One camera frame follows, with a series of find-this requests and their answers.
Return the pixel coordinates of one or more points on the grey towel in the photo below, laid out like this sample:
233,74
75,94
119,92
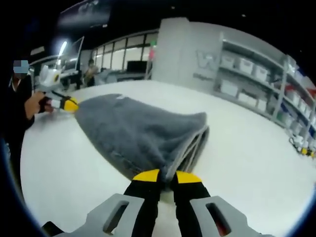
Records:
138,128

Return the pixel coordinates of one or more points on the person's left hand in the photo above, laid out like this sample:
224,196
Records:
44,105

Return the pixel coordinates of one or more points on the black stand pole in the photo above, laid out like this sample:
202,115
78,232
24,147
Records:
79,79

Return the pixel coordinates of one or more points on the computer monitor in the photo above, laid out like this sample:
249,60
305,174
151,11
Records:
72,59

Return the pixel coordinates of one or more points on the short ceiling tube light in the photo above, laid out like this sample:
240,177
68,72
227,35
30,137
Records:
63,49

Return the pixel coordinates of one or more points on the black equipment cabinet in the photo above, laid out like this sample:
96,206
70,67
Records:
130,76

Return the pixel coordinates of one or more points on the glass partition windows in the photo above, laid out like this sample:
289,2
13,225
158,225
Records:
123,51

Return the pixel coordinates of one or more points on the pink flag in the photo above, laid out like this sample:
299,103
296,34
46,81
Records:
152,54

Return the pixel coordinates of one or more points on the green exit sign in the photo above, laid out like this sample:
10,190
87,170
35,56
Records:
153,43

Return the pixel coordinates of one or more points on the idle grippers with yellow tips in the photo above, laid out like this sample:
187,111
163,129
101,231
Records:
303,148

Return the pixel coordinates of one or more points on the grey metal shelf rack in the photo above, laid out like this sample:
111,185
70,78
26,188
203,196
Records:
281,98

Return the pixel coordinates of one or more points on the row of white storage bins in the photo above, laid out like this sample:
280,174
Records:
247,65

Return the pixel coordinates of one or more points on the black wall screen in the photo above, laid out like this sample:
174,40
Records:
136,66

